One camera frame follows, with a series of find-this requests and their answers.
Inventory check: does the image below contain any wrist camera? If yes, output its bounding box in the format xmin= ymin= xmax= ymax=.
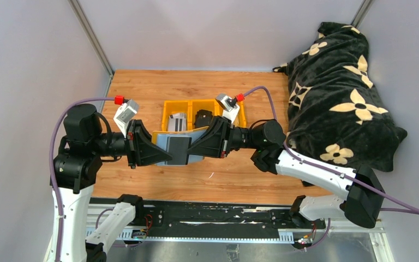
xmin=113 ymin=99 xmax=139 ymax=138
xmin=216 ymin=93 xmax=240 ymax=125

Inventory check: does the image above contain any right yellow bin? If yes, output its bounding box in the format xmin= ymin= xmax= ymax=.
xmin=233 ymin=101 xmax=247 ymax=128

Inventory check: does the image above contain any black cards stack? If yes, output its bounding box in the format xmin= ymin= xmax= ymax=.
xmin=194 ymin=109 xmax=213 ymax=129

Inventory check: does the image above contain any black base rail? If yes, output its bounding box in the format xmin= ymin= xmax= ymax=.
xmin=129 ymin=200 xmax=326 ymax=239

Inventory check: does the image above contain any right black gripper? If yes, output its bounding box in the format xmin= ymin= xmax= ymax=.
xmin=187 ymin=116 xmax=261 ymax=159

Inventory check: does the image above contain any purple cable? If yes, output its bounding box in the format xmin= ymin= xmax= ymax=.
xmin=235 ymin=86 xmax=419 ymax=250
xmin=49 ymin=95 xmax=125 ymax=262

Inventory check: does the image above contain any white cards stack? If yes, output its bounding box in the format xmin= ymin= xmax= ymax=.
xmin=167 ymin=112 xmax=188 ymax=132

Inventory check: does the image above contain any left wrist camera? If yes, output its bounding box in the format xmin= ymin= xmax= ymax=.
xmin=113 ymin=99 xmax=139 ymax=138

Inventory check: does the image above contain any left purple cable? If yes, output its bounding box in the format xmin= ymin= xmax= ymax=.
xmin=49 ymin=95 xmax=125 ymax=262

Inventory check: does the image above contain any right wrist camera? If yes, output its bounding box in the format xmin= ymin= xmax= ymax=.
xmin=216 ymin=93 xmax=240 ymax=125

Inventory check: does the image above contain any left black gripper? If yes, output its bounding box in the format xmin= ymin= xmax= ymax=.
xmin=92 ymin=117 xmax=173 ymax=166

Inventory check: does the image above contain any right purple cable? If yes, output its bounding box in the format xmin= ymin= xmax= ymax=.
xmin=235 ymin=86 xmax=419 ymax=250

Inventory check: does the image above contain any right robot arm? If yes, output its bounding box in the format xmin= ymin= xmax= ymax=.
xmin=187 ymin=117 xmax=384 ymax=229

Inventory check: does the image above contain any black floral blanket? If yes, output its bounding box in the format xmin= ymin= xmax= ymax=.
xmin=273 ymin=22 xmax=408 ymax=172

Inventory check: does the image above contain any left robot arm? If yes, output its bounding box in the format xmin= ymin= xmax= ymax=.
xmin=48 ymin=101 xmax=171 ymax=261

